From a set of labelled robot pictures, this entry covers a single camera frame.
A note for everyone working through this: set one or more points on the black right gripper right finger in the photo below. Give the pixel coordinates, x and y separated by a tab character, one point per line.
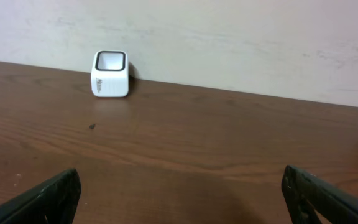
306	196

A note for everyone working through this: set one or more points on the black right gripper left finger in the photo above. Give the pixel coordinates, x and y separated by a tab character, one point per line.
53	201

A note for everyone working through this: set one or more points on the white barcode scanner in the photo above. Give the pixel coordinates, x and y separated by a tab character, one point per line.
110	74

